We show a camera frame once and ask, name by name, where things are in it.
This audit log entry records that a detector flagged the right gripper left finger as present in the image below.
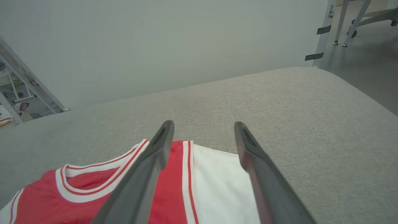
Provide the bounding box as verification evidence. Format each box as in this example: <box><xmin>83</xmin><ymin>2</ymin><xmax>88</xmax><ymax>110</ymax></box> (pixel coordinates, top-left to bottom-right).
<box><xmin>92</xmin><ymin>120</ymin><xmax>174</xmax><ymax>224</ymax></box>

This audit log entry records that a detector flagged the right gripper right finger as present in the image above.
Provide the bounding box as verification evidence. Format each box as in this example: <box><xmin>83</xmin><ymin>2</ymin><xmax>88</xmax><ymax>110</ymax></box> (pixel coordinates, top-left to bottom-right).
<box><xmin>234</xmin><ymin>121</ymin><xmax>316</xmax><ymax>224</ymax></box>

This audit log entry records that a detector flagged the red white basketball jersey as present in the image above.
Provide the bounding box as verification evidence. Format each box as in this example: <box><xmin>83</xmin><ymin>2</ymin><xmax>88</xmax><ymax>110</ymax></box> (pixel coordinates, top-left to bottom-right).
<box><xmin>0</xmin><ymin>139</ymin><xmax>261</xmax><ymax>224</ymax></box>

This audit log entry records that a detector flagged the white laundry basket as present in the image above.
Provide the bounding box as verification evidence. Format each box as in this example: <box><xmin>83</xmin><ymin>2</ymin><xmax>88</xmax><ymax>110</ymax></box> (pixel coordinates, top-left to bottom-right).
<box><xmin>12</xmin><ymin>103</ymin><xmax>34</xmax><ymax>122</ymax></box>

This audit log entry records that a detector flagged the white partition panel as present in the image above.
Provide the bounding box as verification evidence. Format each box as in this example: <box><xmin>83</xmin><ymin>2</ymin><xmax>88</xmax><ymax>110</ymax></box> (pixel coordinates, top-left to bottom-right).
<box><xmin>0</xmin><ymin>0</ymin><xmax>330</xmax><ymax>111</ymax></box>

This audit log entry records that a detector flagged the white metal table leg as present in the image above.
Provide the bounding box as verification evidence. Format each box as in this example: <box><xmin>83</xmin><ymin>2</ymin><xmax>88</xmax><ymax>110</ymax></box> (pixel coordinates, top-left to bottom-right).
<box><xmin>343</xmin><ymin>0</ymin><xmax>371</xmax><ymax>47</ymax></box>
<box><xmin>333</xmin><ymin>0</ymin><xmax>349</xmax><ymax>46</ymax></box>

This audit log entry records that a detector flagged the grey office chair base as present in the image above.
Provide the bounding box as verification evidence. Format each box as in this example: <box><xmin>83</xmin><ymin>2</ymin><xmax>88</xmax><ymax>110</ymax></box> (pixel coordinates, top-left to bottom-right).
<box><xmin>348</xmin><ymin>7</ymin><xmax>398</xmax><ymax>38</ymax></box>

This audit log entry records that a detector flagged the grey metal partition post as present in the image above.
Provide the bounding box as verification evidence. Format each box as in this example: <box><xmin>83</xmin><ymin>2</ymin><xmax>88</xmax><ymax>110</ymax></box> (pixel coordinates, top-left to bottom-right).
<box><xmin>312</xmin><ymin>0</ymin><xmax>337</xmax><ymax>68</ymax></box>

